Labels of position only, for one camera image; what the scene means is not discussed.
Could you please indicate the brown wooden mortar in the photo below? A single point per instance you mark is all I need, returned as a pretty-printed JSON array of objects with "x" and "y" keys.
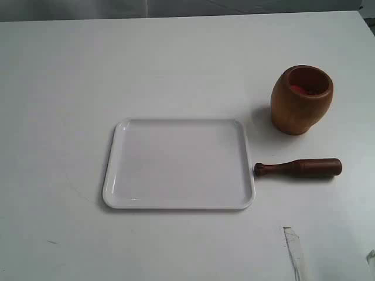
[{"x": 293, "y": 113}]

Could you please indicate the clear tape strip on table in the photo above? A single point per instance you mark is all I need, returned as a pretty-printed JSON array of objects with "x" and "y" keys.
[{"x": 295, "y": 253}]

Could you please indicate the dark brown wooden pestle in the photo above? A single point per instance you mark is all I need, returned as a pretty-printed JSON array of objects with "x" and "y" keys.
[{"x": 302, "y": 168}]

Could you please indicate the white rectangular plastic tray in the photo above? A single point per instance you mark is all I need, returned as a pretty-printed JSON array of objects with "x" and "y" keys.
[{"x": 179, "y": 164}]

